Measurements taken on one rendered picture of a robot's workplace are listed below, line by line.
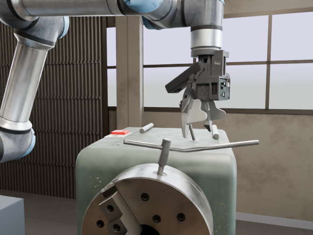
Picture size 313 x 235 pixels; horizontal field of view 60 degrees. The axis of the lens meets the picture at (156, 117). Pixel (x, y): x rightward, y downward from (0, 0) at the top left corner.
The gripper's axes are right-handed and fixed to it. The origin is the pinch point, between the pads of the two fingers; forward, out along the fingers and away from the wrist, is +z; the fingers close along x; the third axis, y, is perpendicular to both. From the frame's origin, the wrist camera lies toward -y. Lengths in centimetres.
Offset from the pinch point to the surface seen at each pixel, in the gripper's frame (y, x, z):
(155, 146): -5.4, -9.7, 2.4
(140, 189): -6.6, -13.4, 11.9
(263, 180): -41, 244, 83
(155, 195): -3.4, -12.0, 13.0
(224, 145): 6.4, 2.6, 2.6
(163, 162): -3.9, -8.5, 6.1
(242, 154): -62, 236, 55
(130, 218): -7.3, -16.1, 17.9
